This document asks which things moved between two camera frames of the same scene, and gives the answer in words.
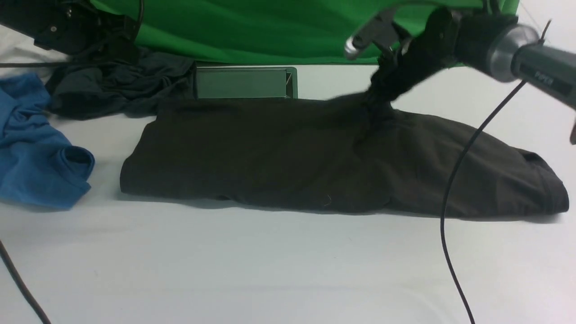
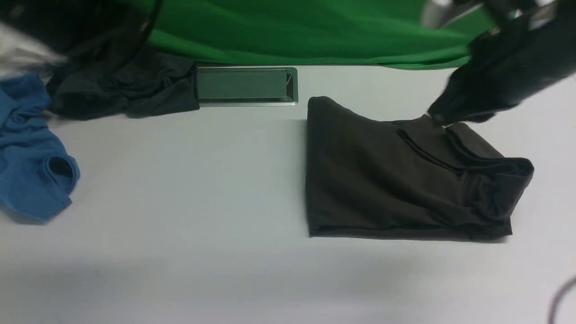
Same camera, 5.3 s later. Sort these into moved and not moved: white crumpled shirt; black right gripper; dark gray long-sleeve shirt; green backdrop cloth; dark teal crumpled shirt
Moved: dark gray long-sleeve shirt; black right gripper
Not moved: dark teal crumpled shirt; white crumpled shirt; green backdrop cloth
